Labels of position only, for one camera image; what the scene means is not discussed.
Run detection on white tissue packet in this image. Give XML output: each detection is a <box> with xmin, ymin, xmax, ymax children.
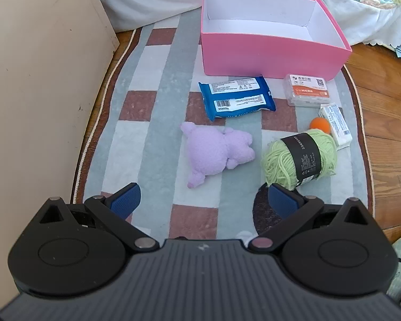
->
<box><xmin>318</xmin><ymin>104</ymin><xmax>352</xmax><ymax>150</ymax></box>

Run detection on green yarn ball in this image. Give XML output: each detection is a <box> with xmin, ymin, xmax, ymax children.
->
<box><xmin>261</xmin><ymin>130</ymin><xmax>338</xmax><ymax>191</ymax></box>

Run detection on clear plastic box orange label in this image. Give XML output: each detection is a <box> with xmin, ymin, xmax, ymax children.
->
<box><xmin>284</xmin><ymin>73</ymin><xmax>332</xmax><ymax>107</ymax></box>

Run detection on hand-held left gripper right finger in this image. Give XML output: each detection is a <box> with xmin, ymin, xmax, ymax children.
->
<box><xmin>249</xmin><ymin>183</ymin><xmax>372</xmax><ymax>253</ymax></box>

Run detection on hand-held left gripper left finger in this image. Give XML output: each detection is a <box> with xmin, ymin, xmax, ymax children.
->
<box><xmin>33</xmin><ymin>183</ymin><xmax>160</xmax><ymax>251</ymax></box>

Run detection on checkered rug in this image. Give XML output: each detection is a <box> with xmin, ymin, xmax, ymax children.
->
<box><xmin>70</xmin><ymin>23</ymin><xmax>375</xmax><ymax>241</ymax></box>

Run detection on purple plush toy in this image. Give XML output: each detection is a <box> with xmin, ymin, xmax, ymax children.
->
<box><xmin>180</xmin><ymin>122</ymin><xmax>255</xmax><ymax>189</ymax></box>

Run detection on blue wet wipes packet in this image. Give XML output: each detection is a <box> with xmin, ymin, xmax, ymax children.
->
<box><xmin>199</xmin><ymin>76</ymin><xmax>276</xmax><ymax>121</ymax></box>

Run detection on orange ball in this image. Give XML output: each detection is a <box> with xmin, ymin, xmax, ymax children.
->
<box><xmin>309</xmin><ymin>117</ymin><xmax>332</xmax><ymax>133</ymax></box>

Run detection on pink cardboard box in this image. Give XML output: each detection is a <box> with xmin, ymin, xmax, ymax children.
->
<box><xmin>200</xmin><ymin>0</ymin><xmax>353</xmax><ymax>81</ymax></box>

